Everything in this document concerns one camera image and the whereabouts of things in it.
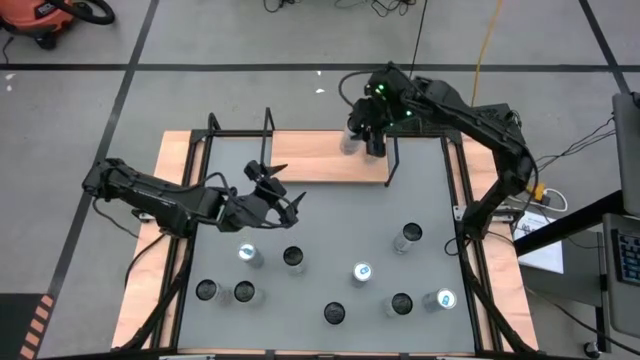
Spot black vacuum hose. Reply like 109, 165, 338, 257
47, 0, 116, 26

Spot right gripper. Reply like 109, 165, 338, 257
347, 69, 404, 158

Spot white Celsius can pink band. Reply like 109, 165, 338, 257
322, 301, 347, 326

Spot dark keyboard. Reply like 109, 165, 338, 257
612, 228, 640, 287

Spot gray cart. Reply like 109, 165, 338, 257
599, 212, 640, 341

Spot black metal table frame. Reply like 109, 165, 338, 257
172, 112, 481, 360

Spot black mat orange stripes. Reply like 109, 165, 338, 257
0, 292, 56, 360

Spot silver blue Red Bull can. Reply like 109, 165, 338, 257
236, 242, 265, 270
421, 287, 458, 315
349, 260, 375, 289

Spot gray monitor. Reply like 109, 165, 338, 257
610, 91, 640, 219

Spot yellow power plug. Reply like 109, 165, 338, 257
519, 182, 551, 206

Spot orange shop vacuum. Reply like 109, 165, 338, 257
0, 0, 76, 50

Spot yellow floor cable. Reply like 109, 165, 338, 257
469, 0, 504, 101

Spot white Celsius Peach Vibe can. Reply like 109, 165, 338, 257
194, 278, 232, 307

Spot white Celsius can black lid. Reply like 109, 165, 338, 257
233, 279, 266, 307
382, 292, 414, 320

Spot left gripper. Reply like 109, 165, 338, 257
218, 159, 307, 232

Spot black floor cable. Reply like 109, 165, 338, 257
408, 0, 429, 76

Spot white Celsius can blue band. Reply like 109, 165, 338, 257
391, 221, 424, 256
282, 244, 307, 275
338, 127, 362, 157

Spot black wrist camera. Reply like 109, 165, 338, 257
364, 67, 401, 99

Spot black desk beam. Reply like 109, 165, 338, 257
513, 189, 626, 257

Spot white paper sheet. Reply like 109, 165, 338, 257
512, 209, 565, 275

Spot wooden table base board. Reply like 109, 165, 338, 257
110, 130, 540, 351

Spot wooden shelf board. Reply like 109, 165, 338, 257
269, 130, 390, 184

